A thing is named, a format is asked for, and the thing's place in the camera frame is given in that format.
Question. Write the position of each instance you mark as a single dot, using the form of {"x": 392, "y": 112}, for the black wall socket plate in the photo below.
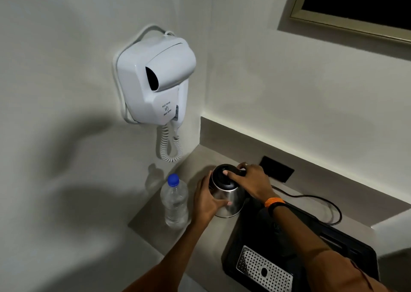
{"x": 276, "y": 169}

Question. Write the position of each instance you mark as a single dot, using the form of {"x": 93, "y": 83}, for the person's left hand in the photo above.
{"x": 205, "y": 202}

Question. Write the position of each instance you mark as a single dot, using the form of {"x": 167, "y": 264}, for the person's right hand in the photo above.
{"x": 253, "y": 182}

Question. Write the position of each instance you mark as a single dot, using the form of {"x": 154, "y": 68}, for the person's left thumb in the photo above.
{"x": 207, "y": 181}

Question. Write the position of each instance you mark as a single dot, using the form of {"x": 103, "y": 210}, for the person's left forearm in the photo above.
{"x": 163, "y": 259}

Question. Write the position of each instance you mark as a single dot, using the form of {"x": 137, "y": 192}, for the person's right forearm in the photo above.
{"x": 324, "y": 253}

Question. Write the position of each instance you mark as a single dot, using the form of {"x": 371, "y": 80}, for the clear plastic water bottle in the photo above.
{"x": 174, "y": 202}

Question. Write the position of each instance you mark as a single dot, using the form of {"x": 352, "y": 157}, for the person's right thumb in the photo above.
{"x": 231, "y": 176}

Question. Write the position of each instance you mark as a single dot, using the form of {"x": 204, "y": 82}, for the white wall-mounted hair dryer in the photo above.
{"x": 154, "y": 80}

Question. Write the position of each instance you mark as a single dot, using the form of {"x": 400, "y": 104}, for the orange and black wristband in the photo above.
{"x": 275, "y": 203}

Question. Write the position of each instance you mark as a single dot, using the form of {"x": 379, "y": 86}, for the perforated metal drip grate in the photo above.
{"x": 264, "y": 271}

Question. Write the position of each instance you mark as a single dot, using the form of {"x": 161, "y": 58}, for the black serving tray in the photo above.
{"x": 289, "y": 250}

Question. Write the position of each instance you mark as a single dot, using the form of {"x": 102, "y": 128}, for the stainless steel electric kettle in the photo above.
{"x": 226, "y": 192}

